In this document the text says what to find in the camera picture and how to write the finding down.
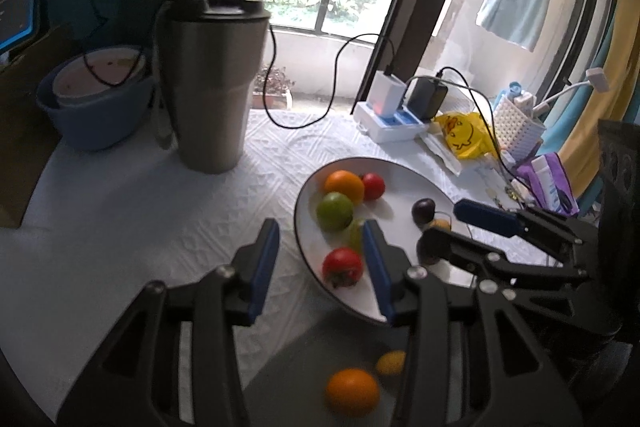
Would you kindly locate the white round plate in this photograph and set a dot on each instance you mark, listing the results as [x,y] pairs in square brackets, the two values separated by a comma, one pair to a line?
[400,187]

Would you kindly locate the blue plastic basin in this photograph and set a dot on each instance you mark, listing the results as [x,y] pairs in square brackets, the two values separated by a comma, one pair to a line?
[95,117]

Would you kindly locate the white charger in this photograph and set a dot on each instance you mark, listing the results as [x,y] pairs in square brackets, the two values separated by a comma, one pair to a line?
[387,94]

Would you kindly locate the purple bag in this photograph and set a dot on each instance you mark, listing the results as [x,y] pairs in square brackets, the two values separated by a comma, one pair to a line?
[562,177]

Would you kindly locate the white textured tablecloth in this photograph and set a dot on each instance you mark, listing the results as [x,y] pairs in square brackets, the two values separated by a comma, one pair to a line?
[150,217]

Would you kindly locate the red tomato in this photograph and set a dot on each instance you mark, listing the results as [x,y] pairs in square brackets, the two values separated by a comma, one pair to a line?
[342,267]
[373,186]

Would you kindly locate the hanging light blue towel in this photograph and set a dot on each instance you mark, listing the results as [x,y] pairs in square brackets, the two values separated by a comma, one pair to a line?
[517,2]

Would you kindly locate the dark purple fruit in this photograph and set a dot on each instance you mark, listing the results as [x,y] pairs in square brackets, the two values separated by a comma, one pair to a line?
[424,212]
[428,254]

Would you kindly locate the steel tumbler with black lid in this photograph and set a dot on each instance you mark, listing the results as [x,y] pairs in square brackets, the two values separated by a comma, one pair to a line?
[212,82]

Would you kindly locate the green round fruit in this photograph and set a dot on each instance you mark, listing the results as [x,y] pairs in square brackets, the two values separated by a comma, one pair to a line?
[334,211]

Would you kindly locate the yellow curtain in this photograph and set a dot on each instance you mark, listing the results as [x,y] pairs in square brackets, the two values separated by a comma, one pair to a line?
[610,97]

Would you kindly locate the small yellow fruit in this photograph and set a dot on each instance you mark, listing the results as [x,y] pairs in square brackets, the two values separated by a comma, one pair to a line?
[391,363]
[441,224]

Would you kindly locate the yellow plastic bag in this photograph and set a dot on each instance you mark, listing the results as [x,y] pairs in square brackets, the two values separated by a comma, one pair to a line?
[462,134]

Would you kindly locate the white woven basket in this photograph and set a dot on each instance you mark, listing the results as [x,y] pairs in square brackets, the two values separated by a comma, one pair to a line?
[517,127]

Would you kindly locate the white tube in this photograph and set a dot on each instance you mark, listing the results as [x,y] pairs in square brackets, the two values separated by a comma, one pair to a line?
[547,187]

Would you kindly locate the white and blue bottle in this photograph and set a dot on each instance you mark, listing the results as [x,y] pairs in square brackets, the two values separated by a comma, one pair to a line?
[515,91]

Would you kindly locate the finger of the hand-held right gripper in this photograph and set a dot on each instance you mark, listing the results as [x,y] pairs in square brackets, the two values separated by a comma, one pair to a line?
[485,213]
[470,252]

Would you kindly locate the black charger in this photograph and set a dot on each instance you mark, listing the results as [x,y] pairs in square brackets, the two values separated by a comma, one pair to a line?
[425,99]

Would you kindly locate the dark door frame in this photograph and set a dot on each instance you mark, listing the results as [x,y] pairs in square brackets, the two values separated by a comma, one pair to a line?
[420,7]

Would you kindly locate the potted plant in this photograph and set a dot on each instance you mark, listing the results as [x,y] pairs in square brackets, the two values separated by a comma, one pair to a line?
[272,84]

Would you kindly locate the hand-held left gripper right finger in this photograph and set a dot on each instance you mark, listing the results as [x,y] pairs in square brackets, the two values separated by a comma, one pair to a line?
[375,267]

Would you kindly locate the white bowl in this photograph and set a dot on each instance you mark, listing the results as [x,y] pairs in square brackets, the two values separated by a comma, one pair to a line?
[100,74]

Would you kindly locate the yellow-green round fruit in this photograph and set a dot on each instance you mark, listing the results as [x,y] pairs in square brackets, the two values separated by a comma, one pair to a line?
[356,234]

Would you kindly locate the white flat box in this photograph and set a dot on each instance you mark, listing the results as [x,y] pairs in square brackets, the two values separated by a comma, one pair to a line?
[442,154]

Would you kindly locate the grey round tray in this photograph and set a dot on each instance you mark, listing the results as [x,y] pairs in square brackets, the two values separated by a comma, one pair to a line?
[300,357]

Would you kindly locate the orange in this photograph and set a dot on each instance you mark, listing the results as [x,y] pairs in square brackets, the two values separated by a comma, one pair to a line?
[345,186]
[352,392]

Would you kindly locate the cardboard box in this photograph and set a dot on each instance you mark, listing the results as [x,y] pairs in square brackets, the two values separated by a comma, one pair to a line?
[20,122]

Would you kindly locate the white power strip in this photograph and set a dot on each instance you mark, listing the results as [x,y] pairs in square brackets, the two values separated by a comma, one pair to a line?
[390,127]

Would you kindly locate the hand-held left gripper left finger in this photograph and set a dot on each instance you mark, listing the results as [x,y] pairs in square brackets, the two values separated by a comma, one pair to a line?
[265,267]

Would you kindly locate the white desk lamp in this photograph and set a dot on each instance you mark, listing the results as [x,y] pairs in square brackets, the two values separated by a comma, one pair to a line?
[597,78]

